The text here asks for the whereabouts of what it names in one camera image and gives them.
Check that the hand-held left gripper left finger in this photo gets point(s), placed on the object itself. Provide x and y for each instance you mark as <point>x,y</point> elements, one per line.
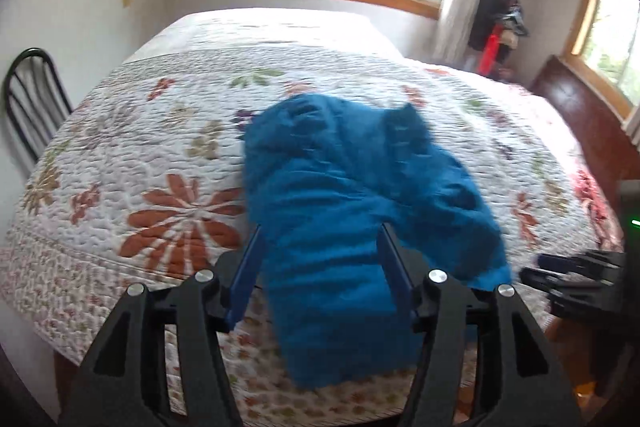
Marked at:
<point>245,279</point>

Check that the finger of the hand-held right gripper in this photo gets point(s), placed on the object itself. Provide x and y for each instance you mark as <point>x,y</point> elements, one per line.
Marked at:
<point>575,263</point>
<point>565,289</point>

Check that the blue puffer jacket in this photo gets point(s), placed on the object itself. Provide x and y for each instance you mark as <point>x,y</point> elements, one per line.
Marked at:
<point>340,217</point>

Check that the hanging clothes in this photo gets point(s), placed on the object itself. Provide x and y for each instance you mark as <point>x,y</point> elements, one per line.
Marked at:
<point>495,27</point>

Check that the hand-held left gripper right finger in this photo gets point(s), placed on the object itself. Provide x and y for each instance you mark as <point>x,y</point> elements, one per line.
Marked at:
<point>397,277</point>

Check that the dark wooden headboard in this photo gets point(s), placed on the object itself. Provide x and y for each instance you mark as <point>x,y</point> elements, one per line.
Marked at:
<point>580,117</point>

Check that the black metal chair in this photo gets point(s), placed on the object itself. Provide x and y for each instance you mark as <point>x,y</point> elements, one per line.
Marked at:
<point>30,107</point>

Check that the bed with floral quilt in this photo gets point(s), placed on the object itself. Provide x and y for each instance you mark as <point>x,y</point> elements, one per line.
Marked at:
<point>150,137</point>

